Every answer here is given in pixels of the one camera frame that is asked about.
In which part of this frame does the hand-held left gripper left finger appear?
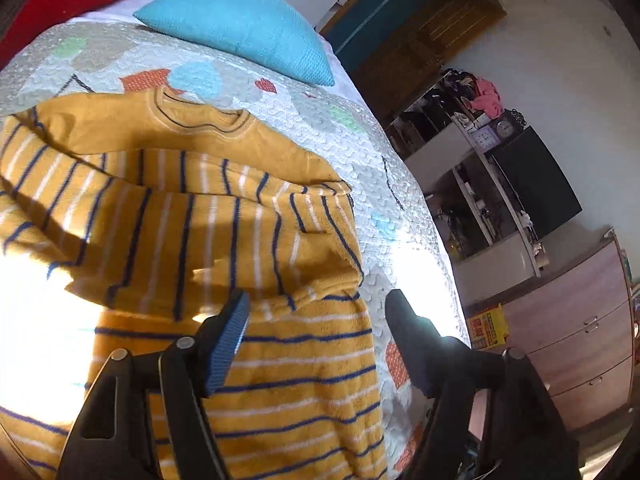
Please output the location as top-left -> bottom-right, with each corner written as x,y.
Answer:
58,290 -> 251,480

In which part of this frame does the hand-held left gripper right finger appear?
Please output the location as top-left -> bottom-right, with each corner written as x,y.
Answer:
385,289 -> 581,480

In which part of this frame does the yellow striped sweater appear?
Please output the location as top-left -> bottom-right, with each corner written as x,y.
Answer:
0,87 -> 390,480

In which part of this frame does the yellow red box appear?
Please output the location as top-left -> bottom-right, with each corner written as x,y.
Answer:
469,305 -> 508,351

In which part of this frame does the patterned quilted bedspread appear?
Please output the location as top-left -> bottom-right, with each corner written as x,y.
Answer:
0,22 -> 471,476

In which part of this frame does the white shelf unit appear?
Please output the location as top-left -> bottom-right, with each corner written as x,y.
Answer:
387,105 -> 551,306

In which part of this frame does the wooden chest of drawers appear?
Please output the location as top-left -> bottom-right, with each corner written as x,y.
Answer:
465,232 -> 637,431

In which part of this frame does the black television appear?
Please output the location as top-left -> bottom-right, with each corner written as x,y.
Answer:
492,126 -> 584,238

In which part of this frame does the square white clock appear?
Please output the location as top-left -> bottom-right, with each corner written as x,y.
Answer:
472,127 -> 498,152

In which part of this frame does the pink cloth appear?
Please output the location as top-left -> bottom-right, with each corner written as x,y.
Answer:
470,77 -> 506,117

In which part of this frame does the wooden door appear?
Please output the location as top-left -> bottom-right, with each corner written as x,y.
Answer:
320,0 -> 508,126

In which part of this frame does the turquoise pillow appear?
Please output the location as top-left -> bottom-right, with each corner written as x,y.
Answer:
133,0 -> 336,87

